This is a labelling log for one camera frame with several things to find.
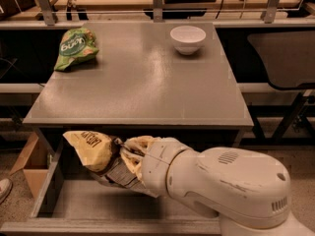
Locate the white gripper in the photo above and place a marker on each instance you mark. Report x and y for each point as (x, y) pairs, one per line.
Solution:
(159, 162)

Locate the open grey top drawer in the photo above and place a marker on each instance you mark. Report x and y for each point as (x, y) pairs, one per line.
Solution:
(71, 203)

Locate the dark grey chair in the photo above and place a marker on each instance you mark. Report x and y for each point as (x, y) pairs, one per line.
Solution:
(288, 57)

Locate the metal bracket post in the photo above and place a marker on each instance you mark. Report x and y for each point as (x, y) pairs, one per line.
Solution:
(157, 11)
(47, 12)
(269, 14)

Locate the cardboard box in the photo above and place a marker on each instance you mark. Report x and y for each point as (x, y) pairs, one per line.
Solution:
(32, 161)

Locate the right metal bracket post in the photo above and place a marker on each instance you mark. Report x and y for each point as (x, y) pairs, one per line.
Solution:
(269, 14)

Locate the middle metal bracket post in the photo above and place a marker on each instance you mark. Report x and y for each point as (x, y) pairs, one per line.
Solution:
(157, 11)

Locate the white bowl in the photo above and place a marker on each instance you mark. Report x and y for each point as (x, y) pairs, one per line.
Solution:
(187, 39)

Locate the green chip bag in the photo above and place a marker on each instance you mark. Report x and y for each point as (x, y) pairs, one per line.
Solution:
(76, 46)

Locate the brown chip bag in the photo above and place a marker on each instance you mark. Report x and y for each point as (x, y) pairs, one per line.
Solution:
(100, 154)

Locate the left metal bracket post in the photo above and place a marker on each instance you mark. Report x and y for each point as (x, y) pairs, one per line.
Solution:
(47, 12)

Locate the grey cabinet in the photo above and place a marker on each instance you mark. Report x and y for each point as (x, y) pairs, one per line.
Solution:
(138, 80)

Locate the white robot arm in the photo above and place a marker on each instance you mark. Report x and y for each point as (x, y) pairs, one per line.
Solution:
(248, 191)

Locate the white red shoe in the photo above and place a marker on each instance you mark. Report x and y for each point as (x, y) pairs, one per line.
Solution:
(6, 186)

